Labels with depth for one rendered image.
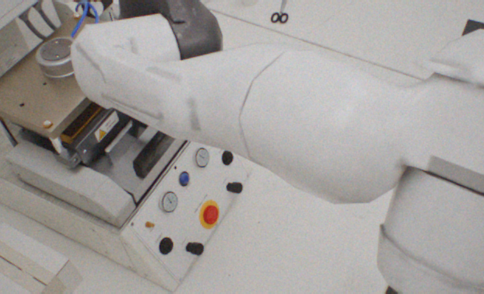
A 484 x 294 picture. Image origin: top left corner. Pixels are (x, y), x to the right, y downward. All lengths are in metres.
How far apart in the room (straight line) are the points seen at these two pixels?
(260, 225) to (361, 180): 0.76
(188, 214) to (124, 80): 0.56
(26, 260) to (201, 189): 0.36
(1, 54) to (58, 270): 0.43
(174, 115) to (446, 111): 0.22
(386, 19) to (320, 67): 1.24
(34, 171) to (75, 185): 0.09
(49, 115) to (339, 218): 0.62
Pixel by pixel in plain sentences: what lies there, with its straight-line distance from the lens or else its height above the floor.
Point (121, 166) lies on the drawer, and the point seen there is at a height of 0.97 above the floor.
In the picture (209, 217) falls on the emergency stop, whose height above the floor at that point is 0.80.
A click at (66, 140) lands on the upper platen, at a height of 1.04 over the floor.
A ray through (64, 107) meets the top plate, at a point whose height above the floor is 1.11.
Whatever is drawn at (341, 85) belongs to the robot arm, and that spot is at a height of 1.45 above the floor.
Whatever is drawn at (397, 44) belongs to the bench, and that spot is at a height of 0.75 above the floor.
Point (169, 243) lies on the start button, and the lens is 1.00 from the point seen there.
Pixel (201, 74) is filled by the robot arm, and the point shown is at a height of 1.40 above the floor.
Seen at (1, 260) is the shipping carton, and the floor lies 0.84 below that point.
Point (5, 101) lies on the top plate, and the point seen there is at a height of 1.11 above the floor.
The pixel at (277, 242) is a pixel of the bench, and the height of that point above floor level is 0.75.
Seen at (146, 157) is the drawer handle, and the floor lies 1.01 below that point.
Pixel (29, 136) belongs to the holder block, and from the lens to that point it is 1.05.
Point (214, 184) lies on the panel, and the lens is 1.08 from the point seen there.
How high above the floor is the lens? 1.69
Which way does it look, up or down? 50 degrees down
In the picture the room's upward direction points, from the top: 6 degrees counter-clockwise
